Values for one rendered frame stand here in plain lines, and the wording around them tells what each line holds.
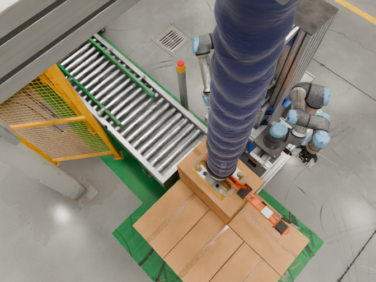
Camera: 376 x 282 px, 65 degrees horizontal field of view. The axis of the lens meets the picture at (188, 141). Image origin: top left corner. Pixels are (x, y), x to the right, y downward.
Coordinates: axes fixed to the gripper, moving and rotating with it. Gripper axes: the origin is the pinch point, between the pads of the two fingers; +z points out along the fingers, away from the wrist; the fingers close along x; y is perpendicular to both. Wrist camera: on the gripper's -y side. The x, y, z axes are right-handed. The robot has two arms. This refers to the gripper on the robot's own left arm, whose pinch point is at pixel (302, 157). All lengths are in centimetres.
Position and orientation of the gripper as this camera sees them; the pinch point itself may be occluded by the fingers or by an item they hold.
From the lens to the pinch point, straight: 195.9
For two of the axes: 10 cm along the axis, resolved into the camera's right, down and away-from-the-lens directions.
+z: 0.4, 3.9, 9.2
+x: 7.1, 6.4, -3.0
